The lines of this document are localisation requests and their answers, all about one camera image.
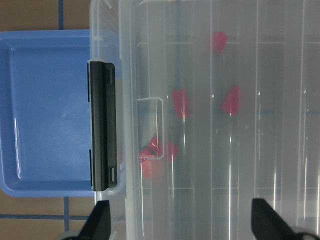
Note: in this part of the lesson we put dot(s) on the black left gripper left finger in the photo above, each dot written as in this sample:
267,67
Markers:
98,224

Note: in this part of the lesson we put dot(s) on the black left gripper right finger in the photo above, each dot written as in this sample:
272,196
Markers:
266,224

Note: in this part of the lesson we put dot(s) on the clear plastic box lid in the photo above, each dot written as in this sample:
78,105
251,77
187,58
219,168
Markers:
225,120

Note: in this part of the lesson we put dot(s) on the red block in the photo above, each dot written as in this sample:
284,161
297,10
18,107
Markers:
230,103
145,162
181,103
168,151

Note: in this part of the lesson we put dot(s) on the blue plastic tray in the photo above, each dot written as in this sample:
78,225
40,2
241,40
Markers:
45,128

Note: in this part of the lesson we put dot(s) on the clear plastic storage box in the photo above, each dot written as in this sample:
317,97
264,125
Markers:
107,100

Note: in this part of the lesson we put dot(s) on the red block far corner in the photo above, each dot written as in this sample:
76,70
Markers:
217,42

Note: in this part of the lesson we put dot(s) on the black box latch handle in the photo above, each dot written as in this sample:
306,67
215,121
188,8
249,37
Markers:
101,81

